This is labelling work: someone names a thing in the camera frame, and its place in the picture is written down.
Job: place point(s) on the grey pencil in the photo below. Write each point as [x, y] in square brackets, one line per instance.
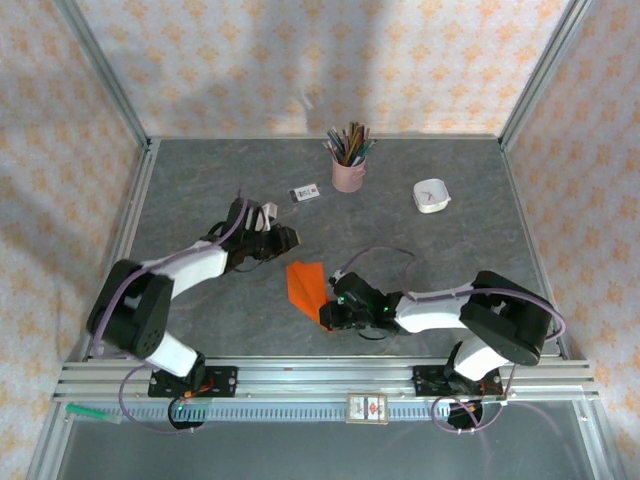
[336, 144]

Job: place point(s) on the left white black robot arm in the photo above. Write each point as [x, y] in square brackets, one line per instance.
[135, 310]

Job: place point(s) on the green pen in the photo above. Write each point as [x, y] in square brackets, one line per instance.
[90, 413]

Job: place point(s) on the teal pencil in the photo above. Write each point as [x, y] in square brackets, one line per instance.
[367, 150]

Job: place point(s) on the small black white card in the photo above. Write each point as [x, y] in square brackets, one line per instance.
[306, 193]

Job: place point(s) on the long white pencil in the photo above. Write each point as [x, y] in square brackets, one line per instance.
[332, 151]

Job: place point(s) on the dark brown pencil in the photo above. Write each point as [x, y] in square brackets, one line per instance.
[353, 137]

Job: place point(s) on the aluminium frame post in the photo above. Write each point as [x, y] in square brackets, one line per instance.
[545, 75]
[105, 75]

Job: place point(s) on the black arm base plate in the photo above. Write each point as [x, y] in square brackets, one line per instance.
[225, 382]
[422, 380]

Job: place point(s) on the orange square paper sheet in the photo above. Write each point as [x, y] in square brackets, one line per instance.
[305, 285]

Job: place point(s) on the aluminium side rail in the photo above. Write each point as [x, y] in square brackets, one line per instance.
[535, 250]
[125, 240]

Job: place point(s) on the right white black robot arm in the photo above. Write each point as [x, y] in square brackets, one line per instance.
[510, 320]

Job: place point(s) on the thin aluminium frame rail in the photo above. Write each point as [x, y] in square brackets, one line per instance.
[250, 136]

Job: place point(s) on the white square clock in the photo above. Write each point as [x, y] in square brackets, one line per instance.
[430, 195]

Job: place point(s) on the pink pencil cup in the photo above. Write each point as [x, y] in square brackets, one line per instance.
[348, 177]

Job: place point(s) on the wide aluminium base rail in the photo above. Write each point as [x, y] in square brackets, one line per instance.
[325, 380]

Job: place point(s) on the label on front rail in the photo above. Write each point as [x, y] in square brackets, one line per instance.
[368, 409]

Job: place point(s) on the short white pencil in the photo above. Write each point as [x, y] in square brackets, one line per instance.
[360, 160]

